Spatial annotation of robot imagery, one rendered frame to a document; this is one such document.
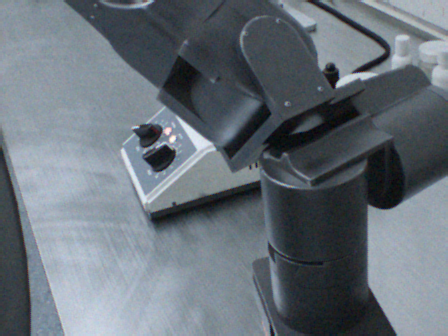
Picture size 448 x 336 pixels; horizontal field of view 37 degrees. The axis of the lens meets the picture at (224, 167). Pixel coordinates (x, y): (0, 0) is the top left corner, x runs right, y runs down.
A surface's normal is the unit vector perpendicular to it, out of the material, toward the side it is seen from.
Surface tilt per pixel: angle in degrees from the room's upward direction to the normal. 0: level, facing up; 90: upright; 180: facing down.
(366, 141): 1
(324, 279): 90
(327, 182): 1
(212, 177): 90
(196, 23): 45
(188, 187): 90
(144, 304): 0
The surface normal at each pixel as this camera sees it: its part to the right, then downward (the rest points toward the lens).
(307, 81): 0.31, -0.33
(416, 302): -0.12, -0.83
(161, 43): -0.55, 0.70
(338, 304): 0.25, 0.51
